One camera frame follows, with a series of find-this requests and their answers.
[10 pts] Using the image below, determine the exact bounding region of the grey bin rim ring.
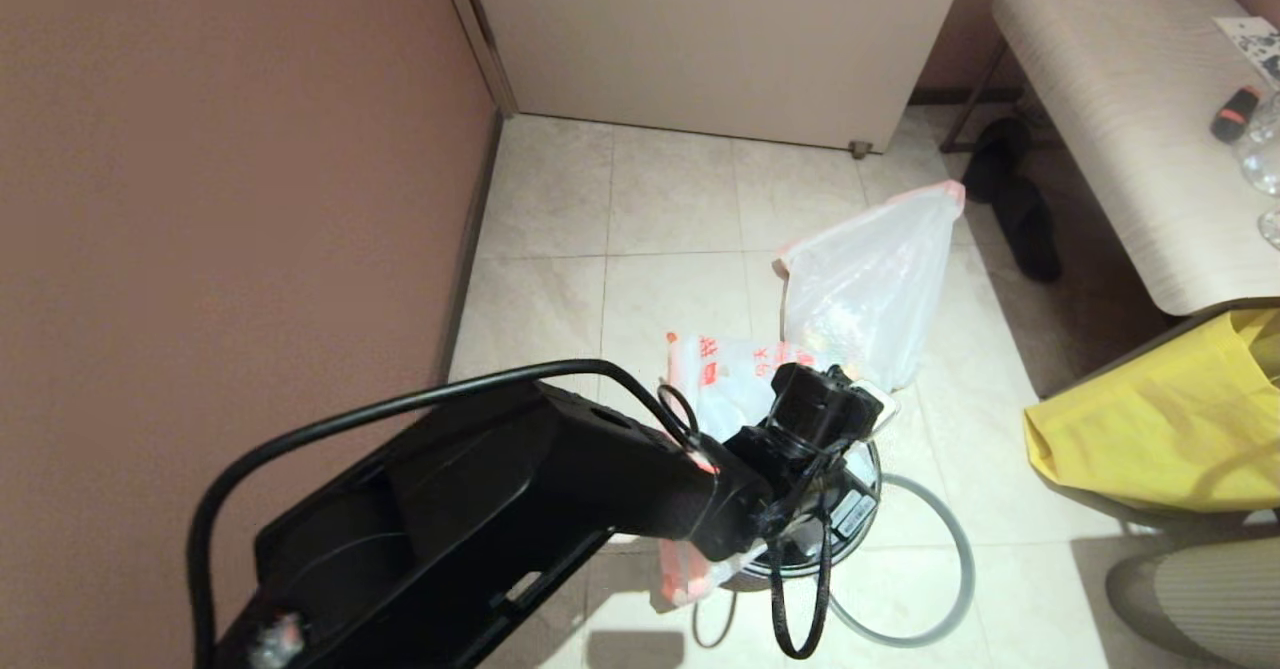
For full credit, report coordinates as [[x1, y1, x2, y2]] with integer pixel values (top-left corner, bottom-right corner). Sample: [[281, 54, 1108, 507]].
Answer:
[[828, 474, 975, 648]]

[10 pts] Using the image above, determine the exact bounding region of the white red-printed bag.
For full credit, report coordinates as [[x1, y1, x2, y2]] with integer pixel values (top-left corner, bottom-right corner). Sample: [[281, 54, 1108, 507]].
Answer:
[[655, 331, 853, 615]]

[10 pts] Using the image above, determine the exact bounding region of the white trash bag with rubbish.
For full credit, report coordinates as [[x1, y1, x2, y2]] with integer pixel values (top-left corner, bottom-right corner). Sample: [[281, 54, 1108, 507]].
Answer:
[[775, 181, 968, 395]]

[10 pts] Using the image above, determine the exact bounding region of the black round trash bin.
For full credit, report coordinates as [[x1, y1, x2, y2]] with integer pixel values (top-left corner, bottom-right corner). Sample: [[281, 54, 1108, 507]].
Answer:
[[740, 439, 883, 590]]

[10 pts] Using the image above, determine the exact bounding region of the yellow fabric bag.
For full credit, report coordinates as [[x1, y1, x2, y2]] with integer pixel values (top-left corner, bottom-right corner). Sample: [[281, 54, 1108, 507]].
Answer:
[[1022, 309, 1280, 516]]

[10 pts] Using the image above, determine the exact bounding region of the black slipper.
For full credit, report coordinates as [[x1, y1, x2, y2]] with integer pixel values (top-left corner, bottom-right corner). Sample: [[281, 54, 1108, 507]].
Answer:
[[992, 177, 1064, 285], [966, 117, 1034, 205]]

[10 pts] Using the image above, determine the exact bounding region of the dark baseboard strip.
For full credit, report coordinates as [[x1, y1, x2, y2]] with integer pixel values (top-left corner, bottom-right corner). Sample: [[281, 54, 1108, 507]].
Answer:
[[435, 109, 507, 385]]

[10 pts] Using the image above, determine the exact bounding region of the beige wood-grain bench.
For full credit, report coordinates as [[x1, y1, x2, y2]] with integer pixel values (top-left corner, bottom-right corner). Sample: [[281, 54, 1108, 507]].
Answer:
[[940, 0, 1280, 318]]

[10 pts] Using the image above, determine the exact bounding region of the white door panel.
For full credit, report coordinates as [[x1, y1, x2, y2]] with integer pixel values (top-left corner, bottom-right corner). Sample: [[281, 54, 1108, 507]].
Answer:
[[435, 0, 977, 155]]

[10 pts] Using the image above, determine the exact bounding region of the black remote with red button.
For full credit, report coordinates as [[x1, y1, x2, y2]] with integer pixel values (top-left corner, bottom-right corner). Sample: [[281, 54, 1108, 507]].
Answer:
[[1209, 85, 1263, 145]]

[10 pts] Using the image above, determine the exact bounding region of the printed paper card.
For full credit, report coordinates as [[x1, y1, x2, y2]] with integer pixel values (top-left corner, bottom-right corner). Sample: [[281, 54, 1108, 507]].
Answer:
[[1211, 17, 1280, 88]]

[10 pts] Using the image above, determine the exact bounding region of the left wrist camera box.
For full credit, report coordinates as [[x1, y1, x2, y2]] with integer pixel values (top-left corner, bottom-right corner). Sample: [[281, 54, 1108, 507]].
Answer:
[[850, 379, 899, 427]]

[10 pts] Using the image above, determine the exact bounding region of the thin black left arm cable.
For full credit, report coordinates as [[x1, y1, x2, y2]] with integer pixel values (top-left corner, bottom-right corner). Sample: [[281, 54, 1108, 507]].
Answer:
[[188, 359, 701, 669]]

